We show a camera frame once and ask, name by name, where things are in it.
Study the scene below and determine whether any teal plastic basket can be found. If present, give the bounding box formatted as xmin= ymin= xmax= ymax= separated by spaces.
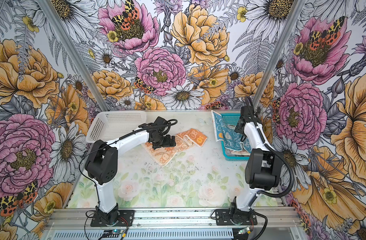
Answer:
xmin=220 ymin=113 xmax=252 ymax=161

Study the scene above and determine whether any orange patterned towel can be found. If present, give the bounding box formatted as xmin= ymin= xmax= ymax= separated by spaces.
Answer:
xmin=140 ymin=127 xmax=208 ymax=167

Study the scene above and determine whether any blue and cream towel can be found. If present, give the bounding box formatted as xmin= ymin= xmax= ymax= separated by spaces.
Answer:
xmin=211 ymin=111 xmax=252 ymax=156

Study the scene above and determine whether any white plastic basket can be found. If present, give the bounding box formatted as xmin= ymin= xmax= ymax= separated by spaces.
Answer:
xmin=86 ymin=111 xmax=147 ymax=143

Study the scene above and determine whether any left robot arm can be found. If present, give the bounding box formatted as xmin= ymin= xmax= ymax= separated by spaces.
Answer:
xmin=85 ymin=117 xmax=178 ymax=227

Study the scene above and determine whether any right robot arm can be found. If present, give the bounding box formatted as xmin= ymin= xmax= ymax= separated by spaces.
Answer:
xmin=230 ymin=106 xmax=282 ymax=225

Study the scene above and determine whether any pink and cream towel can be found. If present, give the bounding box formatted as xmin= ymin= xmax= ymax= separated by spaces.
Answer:
xmin=225 ymin=149 xmax=250 ymax=157

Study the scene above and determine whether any green circuit board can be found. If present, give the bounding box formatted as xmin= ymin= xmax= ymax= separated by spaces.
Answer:
xmin=104 ymin=229 xmax=127 ymax=237

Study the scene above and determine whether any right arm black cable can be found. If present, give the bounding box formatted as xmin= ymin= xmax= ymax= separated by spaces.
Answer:
xmin=245 ymin=96 xmax=295 ymax=240

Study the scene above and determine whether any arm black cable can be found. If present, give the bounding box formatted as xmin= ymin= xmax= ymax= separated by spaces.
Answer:
xmin=78 ymin=118 xmax=178 ymax=211
xmin=245 ymin=96 xmax=295 ymax=240

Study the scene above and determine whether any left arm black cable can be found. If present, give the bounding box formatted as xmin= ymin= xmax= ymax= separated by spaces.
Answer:
xmin=78 ymin=118 xmax=178 ymax=211

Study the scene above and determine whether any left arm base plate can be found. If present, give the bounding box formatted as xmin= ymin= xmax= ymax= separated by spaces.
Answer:
xmin=91 ymin=209 xmax=135 ymax=227

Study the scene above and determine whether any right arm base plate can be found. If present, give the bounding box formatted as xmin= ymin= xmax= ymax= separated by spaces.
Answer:
xmin=214 ymin=209 xmax=257 ymax=226

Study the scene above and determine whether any right aluminium corner post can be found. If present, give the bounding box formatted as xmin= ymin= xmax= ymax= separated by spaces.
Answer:
xmin=252 ymin=0 xmax=306 ymax=109

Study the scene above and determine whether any aluminium corner post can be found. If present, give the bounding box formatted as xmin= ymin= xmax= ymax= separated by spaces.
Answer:
xmin=252 ymin=0 xmax=306 ymax=109
xmin=38 ymin=1 xmax=111 ymax=112

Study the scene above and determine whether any aluminium front rail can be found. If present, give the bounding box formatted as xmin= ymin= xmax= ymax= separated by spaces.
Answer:
xmin=41 ymin=206 xmax=307 ymax=240

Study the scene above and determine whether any left aluminium corner post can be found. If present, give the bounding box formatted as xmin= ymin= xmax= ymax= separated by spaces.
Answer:
xmin=38 ymin=1 xmax=111 ymax=112

